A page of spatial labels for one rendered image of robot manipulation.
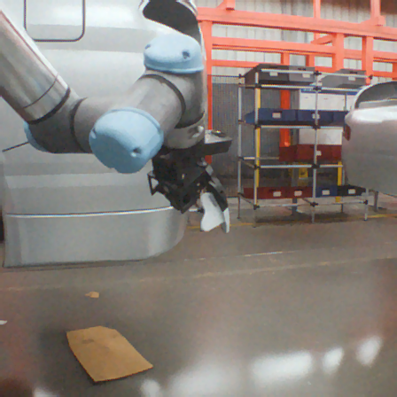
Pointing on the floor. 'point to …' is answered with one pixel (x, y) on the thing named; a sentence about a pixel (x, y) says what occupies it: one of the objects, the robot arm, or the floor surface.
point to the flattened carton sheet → (105, 354)
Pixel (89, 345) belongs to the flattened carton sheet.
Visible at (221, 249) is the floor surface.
